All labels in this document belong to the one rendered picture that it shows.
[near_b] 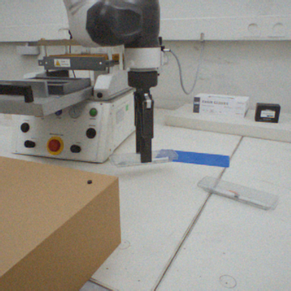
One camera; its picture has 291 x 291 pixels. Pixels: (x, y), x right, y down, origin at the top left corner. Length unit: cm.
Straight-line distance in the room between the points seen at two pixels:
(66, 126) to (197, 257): 59
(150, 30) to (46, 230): 48
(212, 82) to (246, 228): 100
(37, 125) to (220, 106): 76
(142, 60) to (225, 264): 46
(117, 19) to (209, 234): 46
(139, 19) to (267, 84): 92
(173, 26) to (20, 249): 130
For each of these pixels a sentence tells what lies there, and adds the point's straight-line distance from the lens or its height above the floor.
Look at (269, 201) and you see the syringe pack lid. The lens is 68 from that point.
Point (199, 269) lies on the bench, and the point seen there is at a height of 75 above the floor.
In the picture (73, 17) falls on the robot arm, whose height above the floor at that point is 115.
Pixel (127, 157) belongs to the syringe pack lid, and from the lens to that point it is 76.
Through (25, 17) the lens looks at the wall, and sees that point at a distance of 218.
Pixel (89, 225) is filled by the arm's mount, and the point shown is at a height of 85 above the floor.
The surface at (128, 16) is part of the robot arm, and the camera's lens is 63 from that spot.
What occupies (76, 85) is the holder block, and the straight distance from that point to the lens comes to 83.
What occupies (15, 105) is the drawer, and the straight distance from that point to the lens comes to 72.
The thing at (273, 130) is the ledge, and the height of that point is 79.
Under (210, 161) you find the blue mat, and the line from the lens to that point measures 90.
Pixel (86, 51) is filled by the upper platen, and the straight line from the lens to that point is 109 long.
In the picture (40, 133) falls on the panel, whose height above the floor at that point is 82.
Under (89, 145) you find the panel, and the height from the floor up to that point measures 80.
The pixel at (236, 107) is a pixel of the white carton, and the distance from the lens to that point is 127.
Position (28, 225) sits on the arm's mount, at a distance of 40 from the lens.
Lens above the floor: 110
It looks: 21 degrees down
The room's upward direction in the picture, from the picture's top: straight up
